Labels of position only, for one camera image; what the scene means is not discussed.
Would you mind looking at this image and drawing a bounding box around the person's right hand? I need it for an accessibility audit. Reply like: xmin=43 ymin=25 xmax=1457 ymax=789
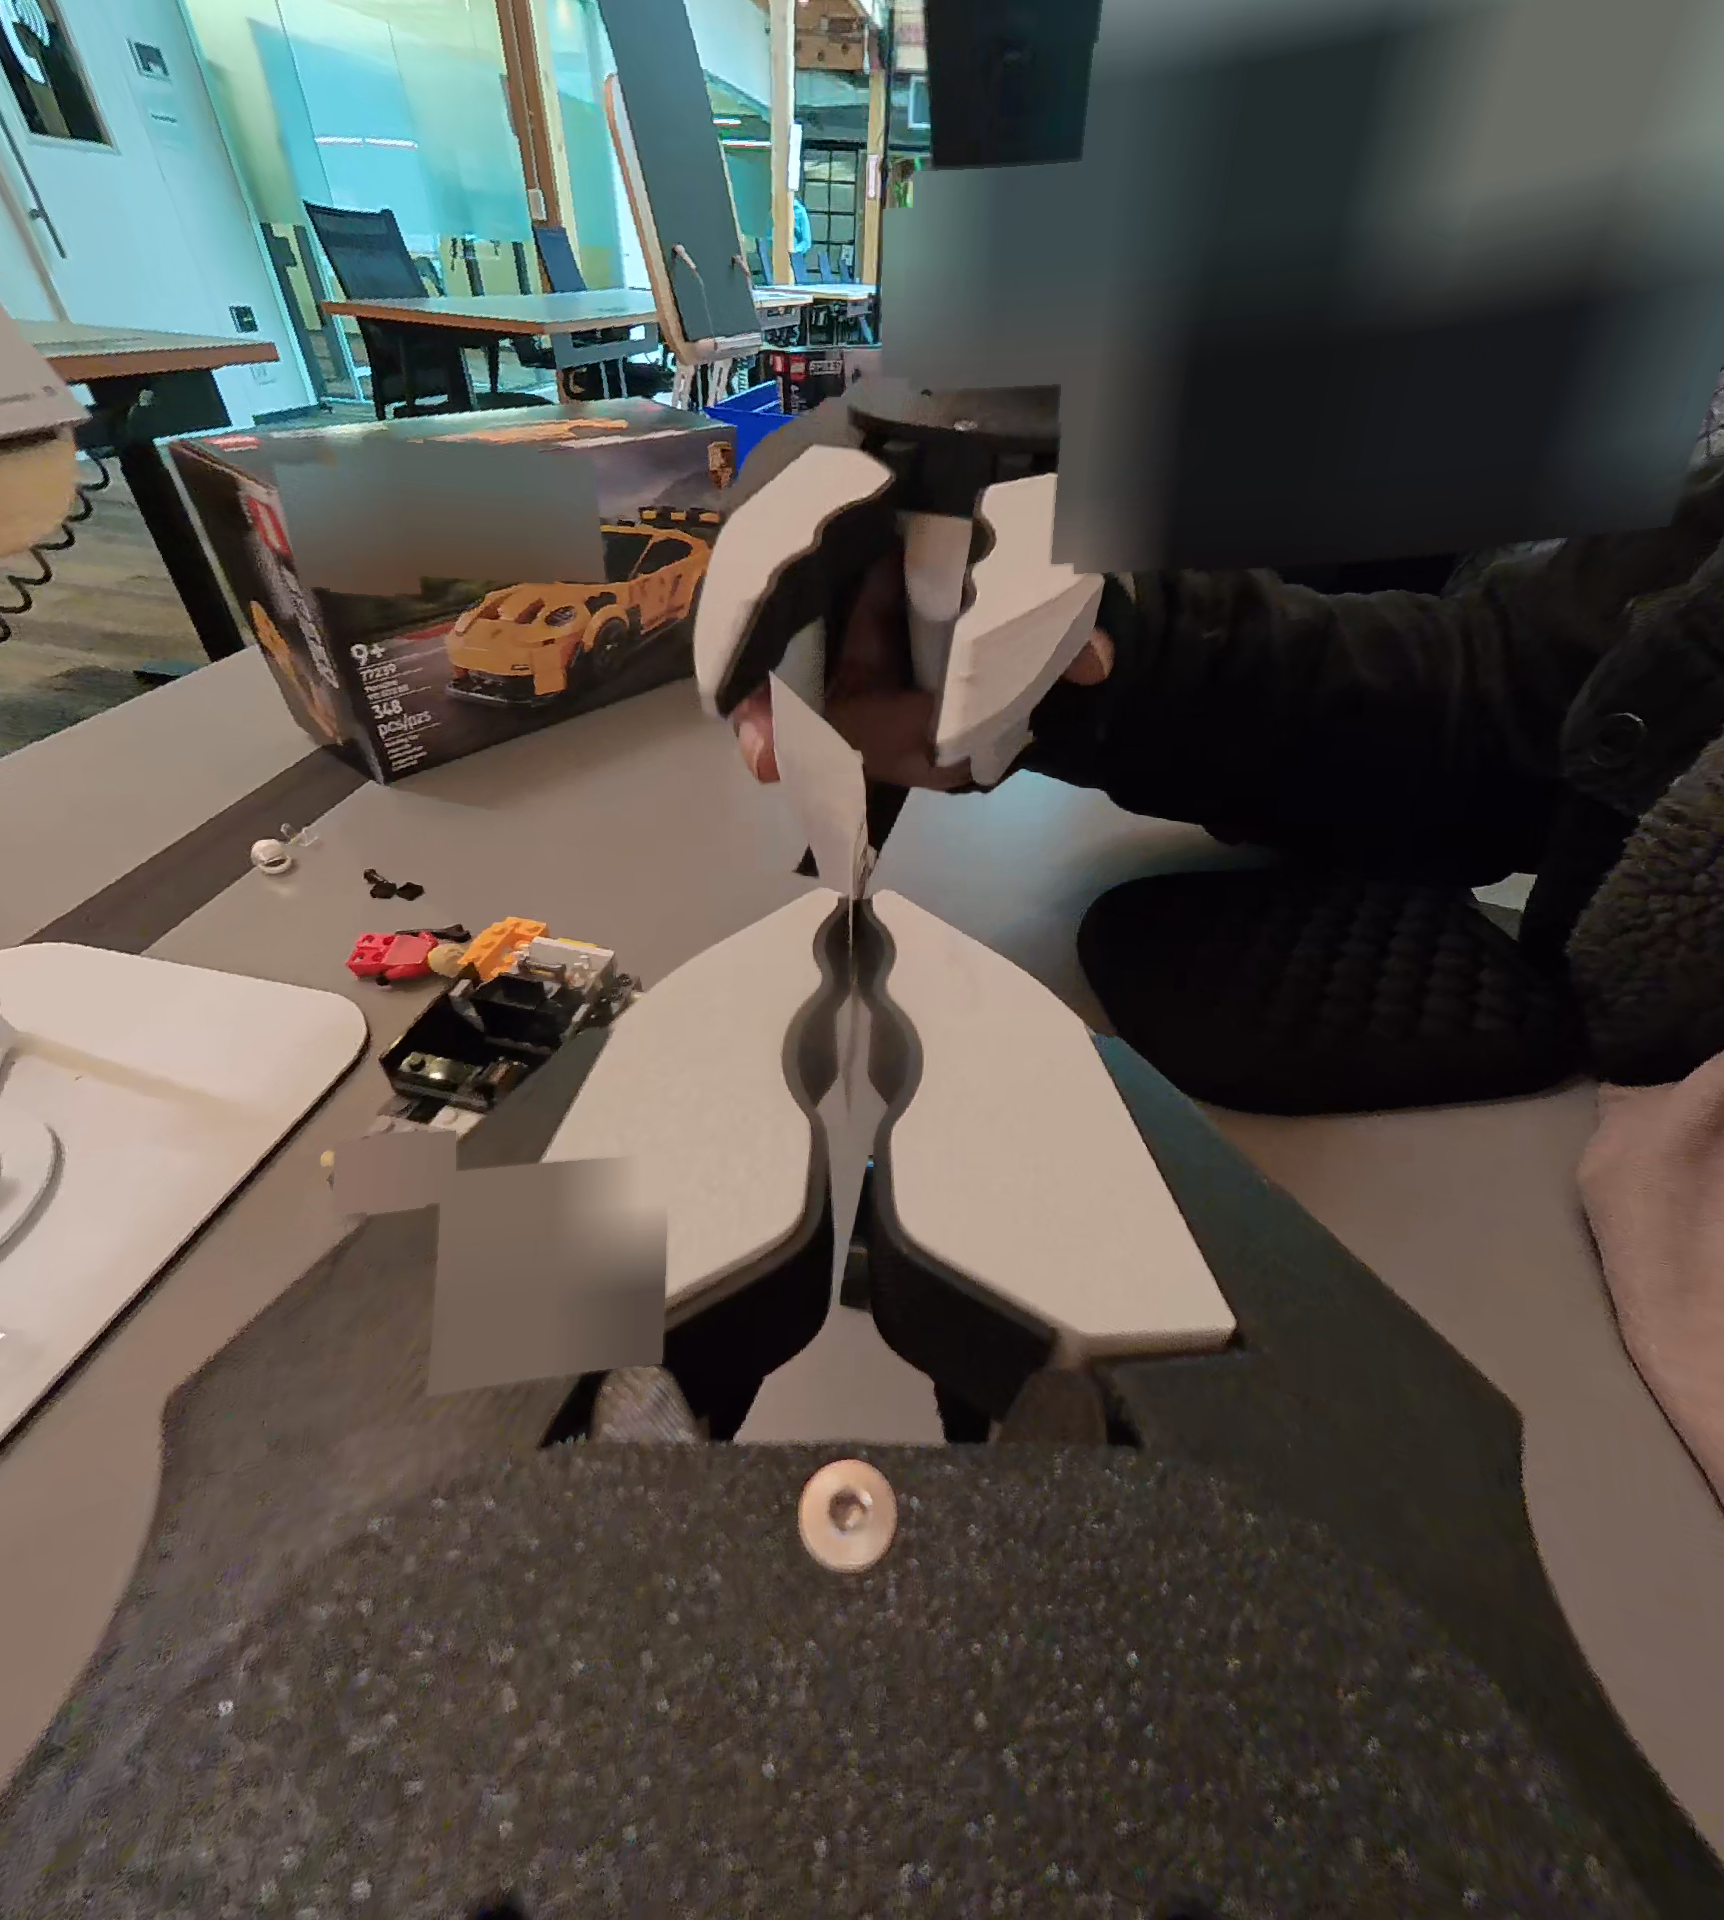
xmin=732 ymin=555 xmax=1119 ymax=796

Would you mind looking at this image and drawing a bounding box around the black leaning board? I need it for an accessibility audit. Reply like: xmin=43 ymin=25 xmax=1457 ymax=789
xmin=595 ymin=0 xmax=769 ymax=365

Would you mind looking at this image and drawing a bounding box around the long wooden background table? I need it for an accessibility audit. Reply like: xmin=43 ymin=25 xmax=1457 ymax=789
xmin=318 ymin=285 xmax=814 ymax=408

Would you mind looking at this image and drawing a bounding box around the pinkish grey shirt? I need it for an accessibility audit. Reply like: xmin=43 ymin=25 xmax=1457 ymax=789
xmin=1576 ymin=1019 xmax=1724 ymax=1659

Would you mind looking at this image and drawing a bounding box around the white stand base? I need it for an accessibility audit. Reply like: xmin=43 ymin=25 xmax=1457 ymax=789
xmin=0 ymin=940 xmax=373 ymax=1549

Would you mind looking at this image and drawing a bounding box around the blue storage bin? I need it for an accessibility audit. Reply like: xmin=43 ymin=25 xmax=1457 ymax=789
xmin=699 ymin=382 xmax=791 ymax=466

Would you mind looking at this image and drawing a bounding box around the black office chair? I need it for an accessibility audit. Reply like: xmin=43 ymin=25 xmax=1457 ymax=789
xmin=301 ymin=200 xmax=475 ymax=417

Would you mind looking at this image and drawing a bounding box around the black fleece jacket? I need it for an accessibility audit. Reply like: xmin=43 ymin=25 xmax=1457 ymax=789
xmin=1522 ymin=264 xmax=1724 ymax=1087

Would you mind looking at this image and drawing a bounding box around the wooden side desk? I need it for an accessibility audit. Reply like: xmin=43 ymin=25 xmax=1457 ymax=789
xmin=13 ymin=319 xmax=283 ymax=667

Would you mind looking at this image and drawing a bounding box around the black brick car chassis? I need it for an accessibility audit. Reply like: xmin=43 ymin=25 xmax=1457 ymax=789
xmin=374 ymin=914 xmax=640 ymax=1131

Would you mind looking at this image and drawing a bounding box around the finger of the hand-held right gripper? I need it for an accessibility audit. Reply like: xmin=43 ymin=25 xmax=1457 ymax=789
xmin=692 ymin=448 xmax=898 ymax=719
xmin=934 ymin=473 xmax=1109 ymax=792

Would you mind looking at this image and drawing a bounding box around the grey desk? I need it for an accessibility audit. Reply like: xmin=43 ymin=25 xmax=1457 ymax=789
xmin=0 ymin=639 xmax=1724 ymax=1862

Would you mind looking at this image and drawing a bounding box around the toy car set box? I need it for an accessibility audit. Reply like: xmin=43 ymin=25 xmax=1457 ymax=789
xmin=169 ymin=403 xmax=739 ymax=786

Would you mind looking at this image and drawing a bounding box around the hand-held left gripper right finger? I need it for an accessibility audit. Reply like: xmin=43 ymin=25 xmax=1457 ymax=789
xmin=858 ymin=888 xmax=1242 ymax=1370

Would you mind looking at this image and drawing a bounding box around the red brick piece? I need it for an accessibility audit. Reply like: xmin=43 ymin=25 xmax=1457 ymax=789
xmin=348 ymin=926 xmax=469 ymax=989

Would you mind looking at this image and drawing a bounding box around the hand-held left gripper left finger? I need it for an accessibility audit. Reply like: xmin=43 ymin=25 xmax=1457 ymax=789
xmin=537 ymin=884 xmax=865 ymax=1343

